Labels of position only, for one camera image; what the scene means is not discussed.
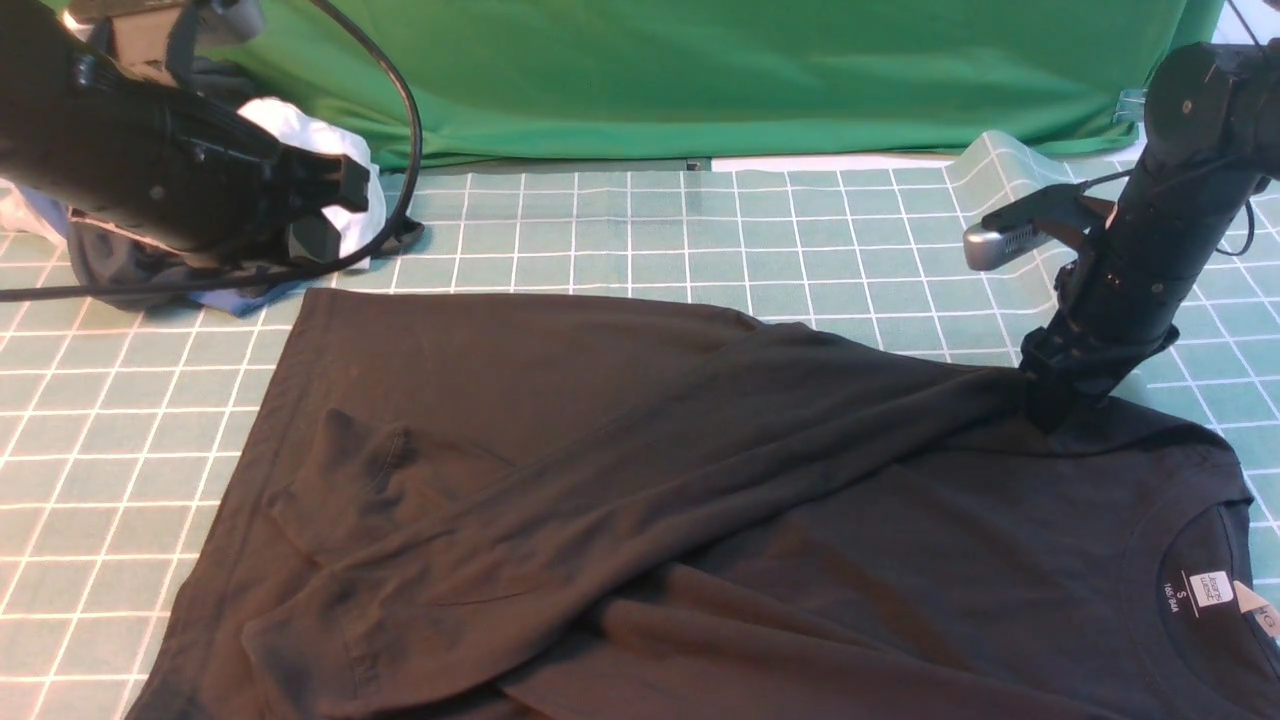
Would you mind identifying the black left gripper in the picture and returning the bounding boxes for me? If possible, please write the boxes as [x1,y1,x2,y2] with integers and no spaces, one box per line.
[61,95,371,266]

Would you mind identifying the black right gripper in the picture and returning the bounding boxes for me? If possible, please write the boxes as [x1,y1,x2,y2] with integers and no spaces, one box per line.
[1020,260,1181,434]

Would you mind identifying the dark gray long-sleeve shirt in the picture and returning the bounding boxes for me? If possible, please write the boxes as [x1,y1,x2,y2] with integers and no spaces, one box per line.
[128,290,1277,719]

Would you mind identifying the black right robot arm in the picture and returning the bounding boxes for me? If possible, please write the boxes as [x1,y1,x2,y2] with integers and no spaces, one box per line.
[1020,41,1277,432]

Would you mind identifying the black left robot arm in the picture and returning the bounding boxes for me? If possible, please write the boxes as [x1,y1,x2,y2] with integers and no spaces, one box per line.
[1,1,371,266]

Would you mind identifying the dark gray crumpled garment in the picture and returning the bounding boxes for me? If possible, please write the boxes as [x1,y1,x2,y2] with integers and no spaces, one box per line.
[61,56,424,313]

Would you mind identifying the blue crumpled garment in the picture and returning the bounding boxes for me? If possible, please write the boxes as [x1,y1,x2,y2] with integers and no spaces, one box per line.
[188,283,300,318]

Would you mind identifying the metal binder clip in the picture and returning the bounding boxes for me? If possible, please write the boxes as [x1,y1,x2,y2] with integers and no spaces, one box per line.
[1111,88,1147,126]

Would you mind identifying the green backdrop cloth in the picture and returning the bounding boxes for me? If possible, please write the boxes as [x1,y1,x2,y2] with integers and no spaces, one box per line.
[40,0,1226,170]

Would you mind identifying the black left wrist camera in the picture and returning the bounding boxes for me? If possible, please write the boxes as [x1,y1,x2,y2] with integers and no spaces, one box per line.
[61,1,266,70]

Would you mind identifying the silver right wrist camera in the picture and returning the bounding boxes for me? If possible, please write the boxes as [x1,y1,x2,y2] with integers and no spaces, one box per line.
[963,183,1116,273]

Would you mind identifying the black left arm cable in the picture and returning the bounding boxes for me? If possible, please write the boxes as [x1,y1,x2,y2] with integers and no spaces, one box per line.
[0,0,422,304]

